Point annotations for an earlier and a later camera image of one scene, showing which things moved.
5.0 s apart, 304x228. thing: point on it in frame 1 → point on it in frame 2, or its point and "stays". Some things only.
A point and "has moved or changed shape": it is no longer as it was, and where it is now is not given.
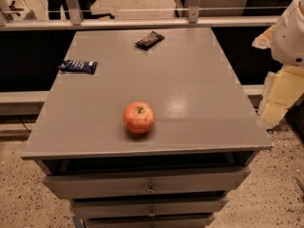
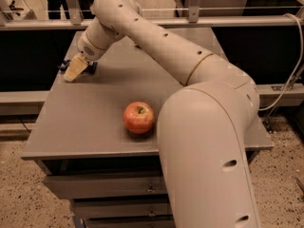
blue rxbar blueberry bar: [79, 66] has moved or changed shape
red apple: [139, 117] stays
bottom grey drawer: [148, 220] stays
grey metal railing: [72, 20] stays
